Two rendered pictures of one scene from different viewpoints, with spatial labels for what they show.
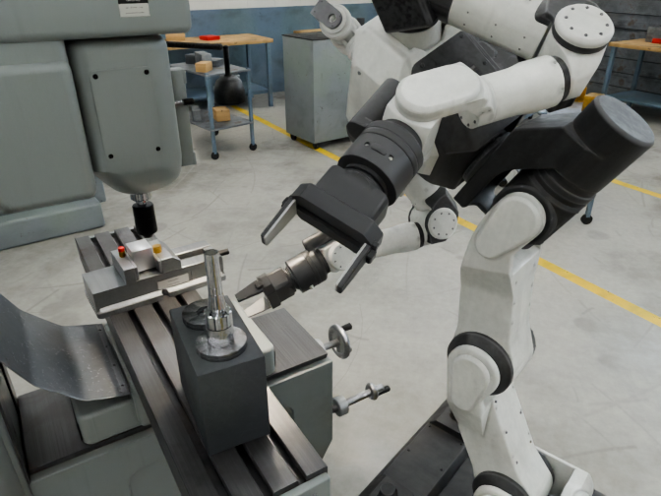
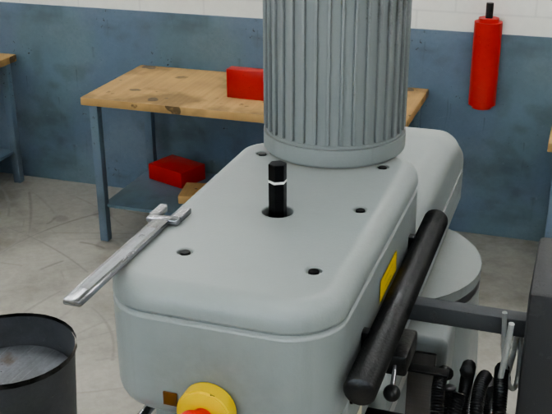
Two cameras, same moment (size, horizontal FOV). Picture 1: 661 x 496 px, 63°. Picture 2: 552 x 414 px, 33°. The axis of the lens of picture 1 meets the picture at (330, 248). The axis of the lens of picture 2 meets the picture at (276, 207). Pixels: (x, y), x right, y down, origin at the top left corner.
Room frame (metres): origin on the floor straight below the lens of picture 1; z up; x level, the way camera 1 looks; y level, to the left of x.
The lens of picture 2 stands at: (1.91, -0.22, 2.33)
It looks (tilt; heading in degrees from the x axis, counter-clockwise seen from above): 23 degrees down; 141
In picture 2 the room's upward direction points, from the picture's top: straight up
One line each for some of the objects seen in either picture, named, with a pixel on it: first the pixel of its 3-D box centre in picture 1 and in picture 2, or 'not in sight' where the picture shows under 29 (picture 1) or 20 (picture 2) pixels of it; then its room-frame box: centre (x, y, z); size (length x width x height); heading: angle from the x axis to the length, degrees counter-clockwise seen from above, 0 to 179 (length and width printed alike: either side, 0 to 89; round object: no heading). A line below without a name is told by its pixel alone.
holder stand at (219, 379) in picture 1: (218, 367); not in sight; (0.81, 0.21, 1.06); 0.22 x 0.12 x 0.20; 27
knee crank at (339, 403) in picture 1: (361, 396); not in sight; (1.29, -0.10, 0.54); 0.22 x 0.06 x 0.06; 122
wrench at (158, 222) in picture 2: not in sight; (129, 250); (1.12, 0.23, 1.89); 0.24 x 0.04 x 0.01; 122
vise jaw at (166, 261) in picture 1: (161, 255); not in sight; (1.28, 0.45, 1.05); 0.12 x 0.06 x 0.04; 34
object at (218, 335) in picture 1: (219, 328); not in sight; (0.77, 0.19, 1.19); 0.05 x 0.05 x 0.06
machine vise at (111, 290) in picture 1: (154, 269); not in sight; (1.27, 0.48, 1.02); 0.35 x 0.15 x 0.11; 124
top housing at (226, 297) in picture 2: not in sight; (282, 265); (1.12, 0.44, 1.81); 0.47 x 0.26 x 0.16; 122
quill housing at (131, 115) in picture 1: (124, 113); not in sight; (1.13, 0.43, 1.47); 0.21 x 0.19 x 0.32; 32
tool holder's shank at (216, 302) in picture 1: (213, 281); not in sight; (0.77, 0.19, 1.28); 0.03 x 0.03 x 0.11
